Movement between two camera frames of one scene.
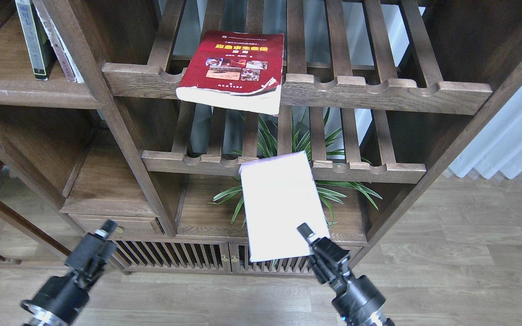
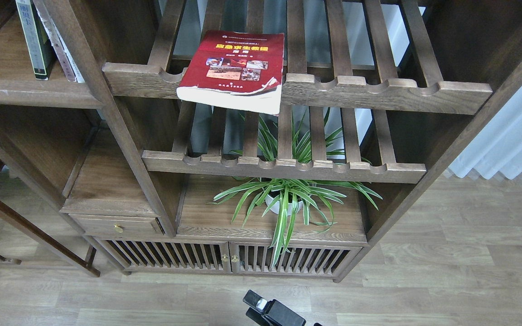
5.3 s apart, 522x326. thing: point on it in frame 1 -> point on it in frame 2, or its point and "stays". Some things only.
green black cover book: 42,55 stays
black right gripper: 359,305 -> 274,313
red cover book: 243,71 stays
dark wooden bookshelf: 205,132 stays
